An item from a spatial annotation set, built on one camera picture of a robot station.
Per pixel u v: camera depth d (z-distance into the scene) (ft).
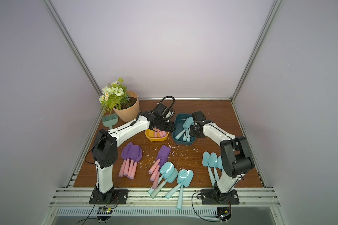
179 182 2.55
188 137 3.10
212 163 2.76
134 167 2.67
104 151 1.64
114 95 2.73
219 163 2.74
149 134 3.20
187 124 3.29
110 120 3.51
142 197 2.45
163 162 2.80
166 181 2.55
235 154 1.53
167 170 2.67
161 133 3.12
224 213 2.29
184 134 3.16
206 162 2.76
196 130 2.23
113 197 2.24
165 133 3.05
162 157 2.84
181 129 3.27
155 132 3.18
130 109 3.03
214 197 2.35
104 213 2.36
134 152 2.95
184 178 2.57
